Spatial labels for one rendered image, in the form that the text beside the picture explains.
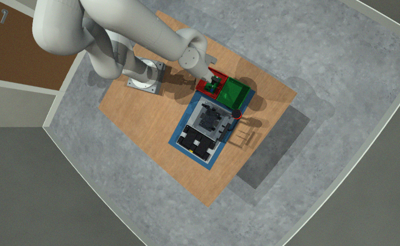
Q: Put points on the green bin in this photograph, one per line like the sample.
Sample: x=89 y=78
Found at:
x=233 y=93

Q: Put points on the green circuit board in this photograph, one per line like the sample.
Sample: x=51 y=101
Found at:
x=210 y=87

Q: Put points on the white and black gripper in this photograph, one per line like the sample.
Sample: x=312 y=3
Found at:
x=209 y=77

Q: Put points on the red open-top bin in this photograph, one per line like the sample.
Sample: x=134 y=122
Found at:
x=200 y=86

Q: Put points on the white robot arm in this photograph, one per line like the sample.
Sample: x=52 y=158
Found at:
x=58 y=29

